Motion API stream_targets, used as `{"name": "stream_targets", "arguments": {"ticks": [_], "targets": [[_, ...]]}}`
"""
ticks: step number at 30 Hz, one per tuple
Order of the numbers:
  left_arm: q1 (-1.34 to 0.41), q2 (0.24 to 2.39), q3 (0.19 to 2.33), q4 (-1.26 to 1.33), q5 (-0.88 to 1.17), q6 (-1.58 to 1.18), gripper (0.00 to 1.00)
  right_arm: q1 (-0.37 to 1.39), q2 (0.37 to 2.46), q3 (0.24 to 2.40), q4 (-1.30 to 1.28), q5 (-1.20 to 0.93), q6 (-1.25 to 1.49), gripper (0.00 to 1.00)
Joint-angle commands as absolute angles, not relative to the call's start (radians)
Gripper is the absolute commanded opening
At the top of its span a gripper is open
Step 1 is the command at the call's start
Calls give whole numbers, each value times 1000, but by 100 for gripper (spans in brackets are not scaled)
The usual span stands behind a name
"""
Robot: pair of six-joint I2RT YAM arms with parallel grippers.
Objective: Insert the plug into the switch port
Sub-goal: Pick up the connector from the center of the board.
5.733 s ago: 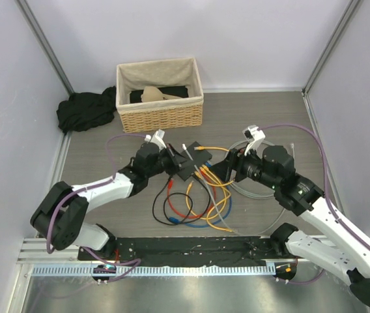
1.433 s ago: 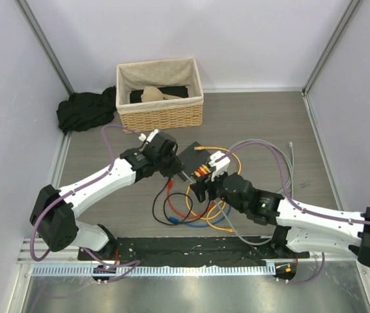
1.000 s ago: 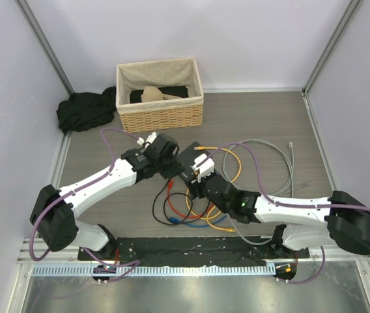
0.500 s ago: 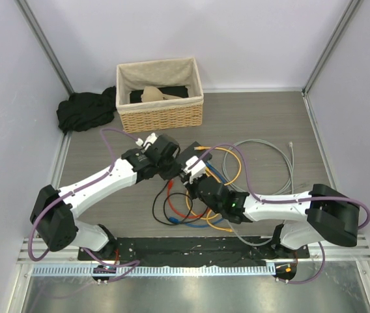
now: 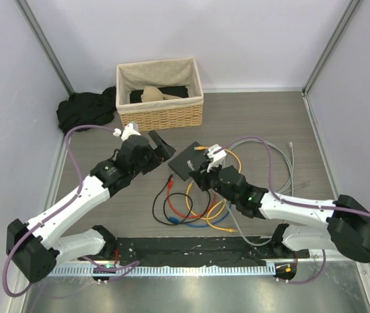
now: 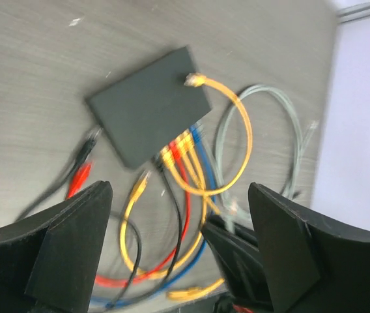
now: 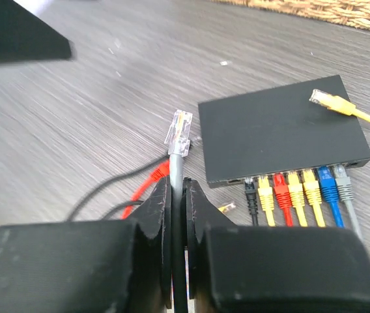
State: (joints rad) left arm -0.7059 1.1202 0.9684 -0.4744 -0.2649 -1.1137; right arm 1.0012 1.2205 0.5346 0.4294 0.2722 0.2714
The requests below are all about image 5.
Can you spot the wicker basket with liner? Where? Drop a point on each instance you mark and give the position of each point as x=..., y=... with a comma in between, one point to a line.
x=166, y=114

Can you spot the black network switch box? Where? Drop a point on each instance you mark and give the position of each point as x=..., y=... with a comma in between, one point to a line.
x=187, y=161

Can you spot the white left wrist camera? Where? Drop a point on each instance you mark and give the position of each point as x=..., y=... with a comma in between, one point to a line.
x=131, y=129

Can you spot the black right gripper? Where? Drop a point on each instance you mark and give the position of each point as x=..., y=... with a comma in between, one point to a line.
x=201, y=176

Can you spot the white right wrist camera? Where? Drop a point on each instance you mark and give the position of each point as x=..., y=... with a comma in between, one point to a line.
x=215, y=155

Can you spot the aluminium front rail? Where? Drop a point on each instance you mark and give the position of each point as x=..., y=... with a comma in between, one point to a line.
x=283, y=269

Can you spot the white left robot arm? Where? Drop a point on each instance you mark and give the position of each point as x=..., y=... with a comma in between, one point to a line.
x=38, y=246

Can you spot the beige object in basket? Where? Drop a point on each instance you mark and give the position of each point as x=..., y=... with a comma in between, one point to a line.
x=153, y=94

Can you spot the black cloth pile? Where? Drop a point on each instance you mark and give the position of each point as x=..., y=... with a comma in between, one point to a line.
x=86, y=109

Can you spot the black cloth in basket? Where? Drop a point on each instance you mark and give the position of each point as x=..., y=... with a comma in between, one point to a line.
x=180, y=91

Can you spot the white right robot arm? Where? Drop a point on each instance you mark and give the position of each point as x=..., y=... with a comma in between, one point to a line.
x=342, y=224

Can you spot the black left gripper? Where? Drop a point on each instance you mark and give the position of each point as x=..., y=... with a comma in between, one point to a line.
x=163, y=150

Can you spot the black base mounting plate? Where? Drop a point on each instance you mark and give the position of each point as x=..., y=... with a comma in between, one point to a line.
x=197, y=252

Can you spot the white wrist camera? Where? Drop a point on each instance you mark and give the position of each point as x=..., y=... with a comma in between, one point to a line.
x=131, y=129
x=215, y=155

